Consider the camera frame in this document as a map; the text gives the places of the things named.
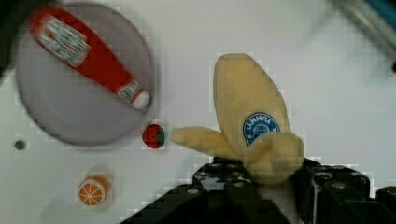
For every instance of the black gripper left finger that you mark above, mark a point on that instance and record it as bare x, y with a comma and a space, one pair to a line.
221, 192

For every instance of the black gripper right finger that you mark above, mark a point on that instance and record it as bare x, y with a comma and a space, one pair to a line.
326, 194

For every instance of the yellow plush banana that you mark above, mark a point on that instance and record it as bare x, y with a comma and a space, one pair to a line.
253, 123

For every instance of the small red strawberry toy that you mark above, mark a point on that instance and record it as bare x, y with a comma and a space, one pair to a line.
153, 136

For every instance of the orange slice toy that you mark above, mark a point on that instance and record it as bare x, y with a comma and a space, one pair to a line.
93, 190

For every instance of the grey round plate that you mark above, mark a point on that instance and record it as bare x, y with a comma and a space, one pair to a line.
72, 108

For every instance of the red ketchup bottle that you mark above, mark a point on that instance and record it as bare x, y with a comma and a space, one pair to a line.
76, 45

